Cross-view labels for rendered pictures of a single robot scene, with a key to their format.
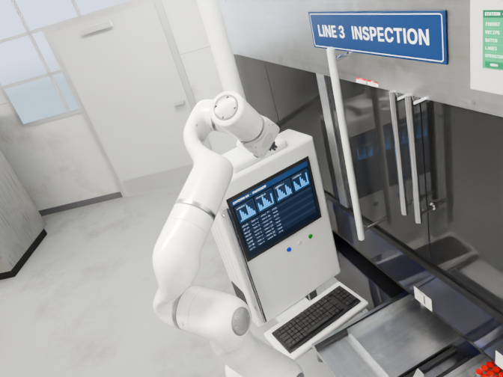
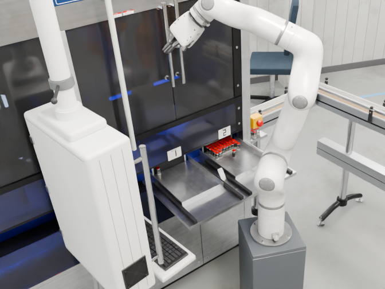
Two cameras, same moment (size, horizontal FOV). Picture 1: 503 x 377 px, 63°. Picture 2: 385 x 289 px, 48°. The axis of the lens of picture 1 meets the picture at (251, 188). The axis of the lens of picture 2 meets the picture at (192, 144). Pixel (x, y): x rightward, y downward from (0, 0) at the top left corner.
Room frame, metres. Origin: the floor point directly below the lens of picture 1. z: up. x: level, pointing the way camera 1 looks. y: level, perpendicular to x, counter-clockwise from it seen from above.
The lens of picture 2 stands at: (1.50, 1.46, 2.30)
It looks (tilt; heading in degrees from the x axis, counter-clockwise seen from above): 32 degrees down; 254
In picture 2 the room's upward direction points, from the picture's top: 5 degrees counter-clockwise
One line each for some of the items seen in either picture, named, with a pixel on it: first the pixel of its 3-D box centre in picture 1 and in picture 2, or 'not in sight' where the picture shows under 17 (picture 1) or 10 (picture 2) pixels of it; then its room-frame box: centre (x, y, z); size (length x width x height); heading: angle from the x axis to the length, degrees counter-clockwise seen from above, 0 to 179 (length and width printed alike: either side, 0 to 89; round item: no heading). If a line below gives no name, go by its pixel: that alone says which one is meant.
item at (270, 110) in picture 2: not in sight; (273, 108); (0.24, -0.87, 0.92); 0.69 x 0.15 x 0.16; 15
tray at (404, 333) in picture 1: (406, 333); (185, 179); (1.02, -0.39, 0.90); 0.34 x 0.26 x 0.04; 105
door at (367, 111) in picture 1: (376, 164); (126, 80); (1.24, -0.44, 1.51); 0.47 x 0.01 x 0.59; 15
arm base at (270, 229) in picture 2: not in sight; (271, 217); (0.77, 0.12, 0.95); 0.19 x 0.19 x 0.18
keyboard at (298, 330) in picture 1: (316, 316); (150, 239); (1.30, -0.11, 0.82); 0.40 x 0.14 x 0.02; 113
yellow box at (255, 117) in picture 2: not in sight; (254, 120); (0.48, -0.66, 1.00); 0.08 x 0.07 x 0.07; 105
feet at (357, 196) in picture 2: not in sight; (341, 204); (-0.24, -0.67, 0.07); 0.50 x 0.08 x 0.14; 15
